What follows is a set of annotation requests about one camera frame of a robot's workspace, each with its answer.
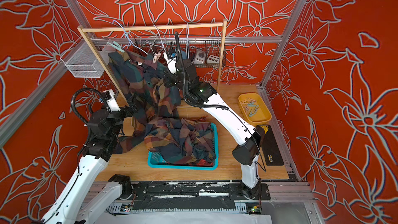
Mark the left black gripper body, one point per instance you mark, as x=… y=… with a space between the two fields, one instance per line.
x=124 y=112

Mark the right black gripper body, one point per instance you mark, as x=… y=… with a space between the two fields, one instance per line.
x=172 y=81

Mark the mint clothespin shirt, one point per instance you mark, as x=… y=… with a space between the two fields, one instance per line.
x=117 y=46

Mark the dark multicolour plaid shirt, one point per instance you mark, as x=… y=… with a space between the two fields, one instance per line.
x=181 y=142

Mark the white wire hanger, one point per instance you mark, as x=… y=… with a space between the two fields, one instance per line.
x=163 y=43

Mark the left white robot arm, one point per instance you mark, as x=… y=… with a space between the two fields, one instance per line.
x=104 y=128

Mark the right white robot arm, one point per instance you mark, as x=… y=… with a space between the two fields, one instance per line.
x=183 y=75

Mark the clothespins in yellow tray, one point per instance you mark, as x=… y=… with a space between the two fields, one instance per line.
x=250 y=106

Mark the white button box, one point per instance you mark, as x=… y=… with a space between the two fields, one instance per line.
x=212 y=59

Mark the teal plastic basket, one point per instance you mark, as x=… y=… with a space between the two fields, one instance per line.
x=155 y=160

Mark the wooden clothes rack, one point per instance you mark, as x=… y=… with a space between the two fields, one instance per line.
x=85 y=31

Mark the yellow plastic tray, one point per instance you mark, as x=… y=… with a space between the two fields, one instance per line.
x=263 y=115

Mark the black box with label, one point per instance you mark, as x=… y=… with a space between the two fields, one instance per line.
x=270 y=149

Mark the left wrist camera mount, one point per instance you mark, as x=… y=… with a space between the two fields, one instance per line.
x=110 y=97

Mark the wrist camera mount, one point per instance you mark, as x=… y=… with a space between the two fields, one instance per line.
x=110 y=97
x=171 y=63

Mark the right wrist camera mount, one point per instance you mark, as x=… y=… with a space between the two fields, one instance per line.
x=171 y=63

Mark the white switch box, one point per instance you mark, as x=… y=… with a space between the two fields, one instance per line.
x=200 y=57

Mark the black wire basket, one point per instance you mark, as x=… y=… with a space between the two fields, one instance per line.
x=152 y=45

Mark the white wire basket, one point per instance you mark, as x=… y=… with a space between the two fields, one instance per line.
x=82 y=63

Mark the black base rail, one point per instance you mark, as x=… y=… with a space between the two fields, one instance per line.
x=195 y=196

